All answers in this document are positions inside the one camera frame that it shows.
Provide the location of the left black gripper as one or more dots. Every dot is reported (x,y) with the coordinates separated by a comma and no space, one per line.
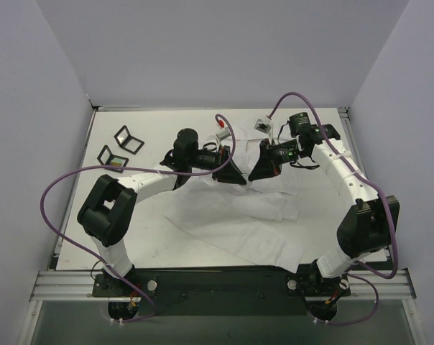
(222,163)

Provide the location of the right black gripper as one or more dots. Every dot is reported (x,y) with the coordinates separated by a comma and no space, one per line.
(266,158)

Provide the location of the white garment shirt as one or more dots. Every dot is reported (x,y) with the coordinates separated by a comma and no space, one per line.
(243,221)

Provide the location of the colourful painted round brooch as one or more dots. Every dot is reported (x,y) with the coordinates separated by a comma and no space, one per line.
(116,163)

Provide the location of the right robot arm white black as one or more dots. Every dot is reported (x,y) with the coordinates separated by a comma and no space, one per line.
(370,222)

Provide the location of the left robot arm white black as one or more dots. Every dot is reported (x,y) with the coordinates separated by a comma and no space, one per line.
(107,211)

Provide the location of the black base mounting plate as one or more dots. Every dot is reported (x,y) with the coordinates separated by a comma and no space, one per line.
(221,291)

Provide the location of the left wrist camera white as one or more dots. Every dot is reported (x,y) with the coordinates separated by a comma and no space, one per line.
(223,134)

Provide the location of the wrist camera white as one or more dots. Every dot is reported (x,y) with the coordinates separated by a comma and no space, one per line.
(223,134)
(265,125)

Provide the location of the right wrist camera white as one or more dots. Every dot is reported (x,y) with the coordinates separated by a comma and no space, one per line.
(265,125)

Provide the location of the black frame stand upper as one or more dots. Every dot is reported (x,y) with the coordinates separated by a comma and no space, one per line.
(127,141)

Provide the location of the black frame stand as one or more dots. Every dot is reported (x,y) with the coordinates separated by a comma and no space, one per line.
(127,141)
(106,155)

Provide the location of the black frame stand lower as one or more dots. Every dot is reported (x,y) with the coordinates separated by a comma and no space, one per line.
(106,155)

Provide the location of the aluminium front rail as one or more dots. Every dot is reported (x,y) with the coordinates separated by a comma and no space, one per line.
(62,286)

